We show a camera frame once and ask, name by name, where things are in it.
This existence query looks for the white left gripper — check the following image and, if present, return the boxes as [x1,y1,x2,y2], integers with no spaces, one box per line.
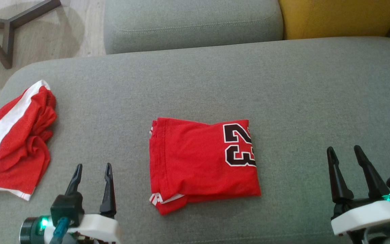
[20,163,121,244]

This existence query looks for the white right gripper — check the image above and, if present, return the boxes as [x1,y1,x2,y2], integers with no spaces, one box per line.
[327,145,390,244]

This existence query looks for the red shorts with white stripe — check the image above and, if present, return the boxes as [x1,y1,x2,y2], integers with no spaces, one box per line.
[0,80,57,201]

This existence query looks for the red jersey with number 23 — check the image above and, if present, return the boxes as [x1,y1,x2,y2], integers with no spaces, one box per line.
[149,117,262,216]

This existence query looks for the grey sofa seat cushion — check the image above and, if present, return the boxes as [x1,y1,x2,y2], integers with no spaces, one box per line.
[0,37,390,244]

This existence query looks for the yellow cushion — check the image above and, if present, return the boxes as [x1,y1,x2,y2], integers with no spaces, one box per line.
[278,0,390,40]

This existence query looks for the grey sofa back cushion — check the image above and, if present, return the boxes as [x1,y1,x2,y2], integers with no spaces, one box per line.
[104,0,283,55]

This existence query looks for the dark wooden table frame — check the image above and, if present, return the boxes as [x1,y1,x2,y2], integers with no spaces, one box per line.
[0,0,62,69]

